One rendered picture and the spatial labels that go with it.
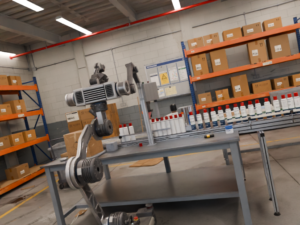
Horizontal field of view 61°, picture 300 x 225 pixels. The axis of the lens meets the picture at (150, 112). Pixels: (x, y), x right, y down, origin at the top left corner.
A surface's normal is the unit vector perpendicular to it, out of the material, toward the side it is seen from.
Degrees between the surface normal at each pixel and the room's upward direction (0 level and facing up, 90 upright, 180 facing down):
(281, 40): 89
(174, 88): 90
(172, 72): 88
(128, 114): 90
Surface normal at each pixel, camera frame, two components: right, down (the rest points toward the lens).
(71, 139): -0.40, 0.14
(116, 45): -0.20, 0.10
